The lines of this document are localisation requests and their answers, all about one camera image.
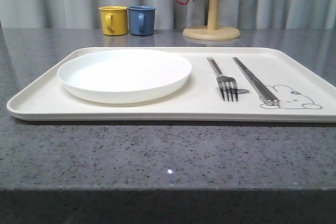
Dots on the silver metal fork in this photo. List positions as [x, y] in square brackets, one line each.
[227, 85]

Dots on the silver metal chopstick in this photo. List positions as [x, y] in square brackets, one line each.
[258, 81]
[252, 81]

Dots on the blue mug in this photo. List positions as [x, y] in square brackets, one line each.
[141, 20]

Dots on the white round plate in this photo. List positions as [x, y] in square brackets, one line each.
[125, 75]

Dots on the beige rabbit serving tray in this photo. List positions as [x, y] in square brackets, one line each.
[279, 90]

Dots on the yellow mug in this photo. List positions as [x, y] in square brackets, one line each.
[114, 20]

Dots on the wooden mug tree stand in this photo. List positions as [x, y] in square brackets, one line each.
[212, 31]

